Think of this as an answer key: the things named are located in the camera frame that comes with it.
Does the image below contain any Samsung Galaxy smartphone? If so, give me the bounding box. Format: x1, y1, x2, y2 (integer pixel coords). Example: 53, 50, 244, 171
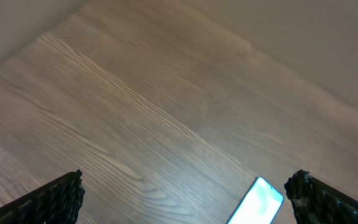
226, 177, 284, 224

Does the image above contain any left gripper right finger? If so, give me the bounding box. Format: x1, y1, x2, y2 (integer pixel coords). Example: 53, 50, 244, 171
284, 170, 358, 224

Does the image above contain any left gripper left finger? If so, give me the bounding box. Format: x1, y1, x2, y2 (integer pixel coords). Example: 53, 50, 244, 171
0, 170, 85, 224

